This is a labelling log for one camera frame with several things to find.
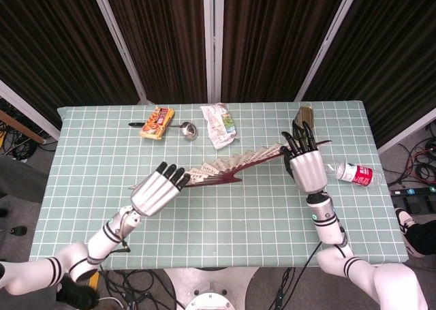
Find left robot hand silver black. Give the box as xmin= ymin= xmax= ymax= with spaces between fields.
xmin=130 ymin=161 xmax=191 ymax=218

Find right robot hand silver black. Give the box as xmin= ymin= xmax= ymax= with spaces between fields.
xmin=280 ymin=120 xmax=328 ymax=194

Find paper folding fan red ribs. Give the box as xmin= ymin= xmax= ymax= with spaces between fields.
xmin=128 ymin=138 xmax=333 ymax=190

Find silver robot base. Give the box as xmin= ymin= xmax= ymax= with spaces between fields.
xmin=163 ymin=267 xmax=258 ymax=310

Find clear plastic bottle red cap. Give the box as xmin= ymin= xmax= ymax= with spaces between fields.
xmin=326 ymin=161 xmax=385 ymax=188

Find yellow orange snack package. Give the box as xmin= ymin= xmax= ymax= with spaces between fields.
xmin=138 ymin=106 xmax=175 ymax=141

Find green checked tablecloth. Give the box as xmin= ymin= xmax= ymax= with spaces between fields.
xmin=29 ymin=100 xmax=409 ymax=269

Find crumpled white snack bag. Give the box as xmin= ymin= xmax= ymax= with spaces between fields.
xmin=200 ymin=102 xmax=240 ymax=151

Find white black sneaker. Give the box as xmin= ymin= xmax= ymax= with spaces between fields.
xmin=394 ymin=207 xmax=426 ymax=258

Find black fuzzy cloth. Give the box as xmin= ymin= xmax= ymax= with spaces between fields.
xmin=55 ymin=275 xmax=100 ymax=310

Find black trouser leg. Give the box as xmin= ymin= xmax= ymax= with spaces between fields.
xmin=407 ymin=219 xmax=436 ymax=257

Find dark ribbed partition panel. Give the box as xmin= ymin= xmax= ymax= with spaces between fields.
xmin=101 ymin=0 xmax=208 ymax=104
xmin=305 ymin=0 xmax=436 ymax=148
xmin=0 ymin=0 xmax=141 ymax=129
xmin=221 ymin=0 xmax=349 ymax=103

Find brown wooden plank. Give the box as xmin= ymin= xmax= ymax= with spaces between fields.
xmin=0 ymin=110 xmax=47 ymax=145

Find steel ladle black handle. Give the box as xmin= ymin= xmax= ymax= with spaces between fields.
xmin=128 ymin=121 xmax=198 ymax=142

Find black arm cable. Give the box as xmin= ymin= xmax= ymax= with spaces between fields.
xmin=268 ymin=241 xmax=323 ymax=310

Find white partition post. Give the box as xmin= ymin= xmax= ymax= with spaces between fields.
xmin=376 ymin=108 xmax=436 ymax=155
xmin=89 ymin=0 xmax=153 ymax=104
xmin=0 ymin=80 xmax=61 ymax=141
xmin=294 ymin=0 xmax=362 ymax=103
xmin=202 ymin=0 xmax=224 ymax=103

